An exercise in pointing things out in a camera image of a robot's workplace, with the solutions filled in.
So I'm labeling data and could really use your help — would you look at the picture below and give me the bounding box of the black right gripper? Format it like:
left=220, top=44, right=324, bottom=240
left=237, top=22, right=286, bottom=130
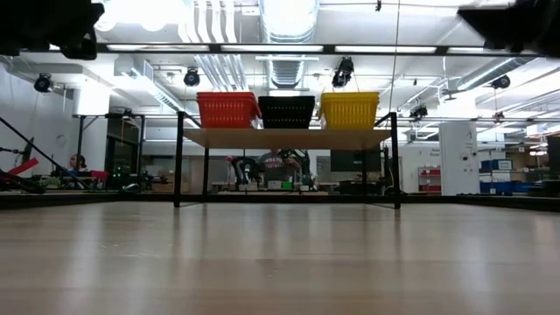
left=457, top=0, right=560, bottom=58

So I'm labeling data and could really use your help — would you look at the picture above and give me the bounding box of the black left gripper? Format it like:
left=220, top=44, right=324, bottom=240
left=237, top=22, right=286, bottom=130
left=0, top=0, right=106, bottom=61

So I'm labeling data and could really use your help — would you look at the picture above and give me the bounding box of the yellow plastic basket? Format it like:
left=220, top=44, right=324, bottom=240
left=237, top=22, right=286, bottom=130
left=320, top=102, right=380, bottom=130
left=319, top=96, right=381, bottom=104
left=319, top=91, right=381, bottom=98

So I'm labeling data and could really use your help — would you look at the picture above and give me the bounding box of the black plastic basket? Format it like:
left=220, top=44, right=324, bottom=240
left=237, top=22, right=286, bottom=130
left=257, top=98, right=316, bottom=105
left=257, top=95, right=316, bottom=101
left=258, top=102, right=315, bottom=130

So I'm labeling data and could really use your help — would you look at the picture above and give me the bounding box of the wooden shelf with black legs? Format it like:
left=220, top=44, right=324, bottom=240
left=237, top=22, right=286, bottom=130
left=173, top=110, right=403, bottom=211

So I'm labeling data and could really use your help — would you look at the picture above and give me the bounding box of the person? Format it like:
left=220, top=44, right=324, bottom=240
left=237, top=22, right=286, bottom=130
left=256, top=150, right=303, bottom=187
left=68, top=152, right=88, bottom=174

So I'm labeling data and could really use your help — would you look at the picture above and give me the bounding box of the red bar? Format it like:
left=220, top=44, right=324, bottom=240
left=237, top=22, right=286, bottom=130
left=6, top=157, right=40, bottom=177

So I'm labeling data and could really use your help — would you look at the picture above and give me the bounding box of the metal rack with blue bins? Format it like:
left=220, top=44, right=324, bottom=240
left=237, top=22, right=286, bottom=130
left=479, top=157, right=548, bottom=196

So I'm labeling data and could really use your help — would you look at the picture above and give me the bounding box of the black metal rack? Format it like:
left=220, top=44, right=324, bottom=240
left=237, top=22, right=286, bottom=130
left=76, top=112, right=147, bottom=193

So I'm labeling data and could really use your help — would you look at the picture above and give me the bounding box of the black monitor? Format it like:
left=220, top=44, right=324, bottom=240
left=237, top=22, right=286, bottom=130
left=329, top=148, right=383, bottom=173

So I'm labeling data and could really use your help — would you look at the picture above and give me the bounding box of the black standing desk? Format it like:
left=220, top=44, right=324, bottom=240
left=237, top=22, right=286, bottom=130
left=336, top=170, right=397, bottom=197

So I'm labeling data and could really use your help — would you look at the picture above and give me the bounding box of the black aluminium rig frame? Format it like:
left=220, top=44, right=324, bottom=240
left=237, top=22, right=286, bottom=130
left=0, top=114, right=560, bottom=214

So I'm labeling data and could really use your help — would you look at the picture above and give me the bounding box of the large spiral ventilation duct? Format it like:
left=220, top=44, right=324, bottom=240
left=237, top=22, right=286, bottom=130
left=257, top=0, right=320, bottom=91

